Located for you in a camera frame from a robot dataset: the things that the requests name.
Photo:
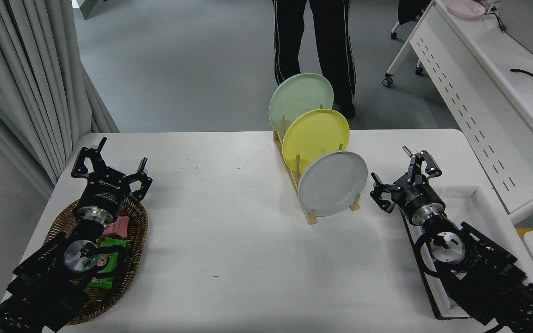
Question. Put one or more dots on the pink plate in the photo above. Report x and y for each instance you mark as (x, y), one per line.
(465, 8)

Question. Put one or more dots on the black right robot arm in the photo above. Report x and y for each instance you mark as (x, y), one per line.
(488, 277)

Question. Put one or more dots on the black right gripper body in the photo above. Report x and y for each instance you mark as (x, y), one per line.
(419, 199)

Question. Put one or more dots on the pink snack packet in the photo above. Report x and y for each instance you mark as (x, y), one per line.
(119, 226)

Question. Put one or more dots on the brown wicker basket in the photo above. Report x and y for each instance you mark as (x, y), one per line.
(132, 259)

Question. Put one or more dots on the green snack packet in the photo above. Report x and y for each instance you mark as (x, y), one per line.
(104, 280)

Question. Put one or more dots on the white cardboard tray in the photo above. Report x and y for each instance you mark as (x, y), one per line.
(479, 208)

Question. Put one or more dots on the grey plate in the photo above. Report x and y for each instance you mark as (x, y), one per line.
(333, 185)

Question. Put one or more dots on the wooden plate rack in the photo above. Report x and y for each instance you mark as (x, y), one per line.
(311, 217)

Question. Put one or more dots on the long white desk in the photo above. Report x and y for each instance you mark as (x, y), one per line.
(479, 69)

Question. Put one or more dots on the grey laptop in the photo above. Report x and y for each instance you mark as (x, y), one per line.
(528, 25)

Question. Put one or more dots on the yellow plate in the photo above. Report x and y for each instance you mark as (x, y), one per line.
(315, 136)

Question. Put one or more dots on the grey curtain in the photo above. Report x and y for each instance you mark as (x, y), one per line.
(21, 83)

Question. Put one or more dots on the pale green plate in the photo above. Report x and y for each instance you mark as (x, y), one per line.
(294, 97)

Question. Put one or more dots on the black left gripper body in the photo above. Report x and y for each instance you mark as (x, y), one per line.
(107, 192)

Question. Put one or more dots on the person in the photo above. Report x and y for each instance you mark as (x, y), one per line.
(289, 37)

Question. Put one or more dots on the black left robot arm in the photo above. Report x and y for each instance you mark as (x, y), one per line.
(40, 286)

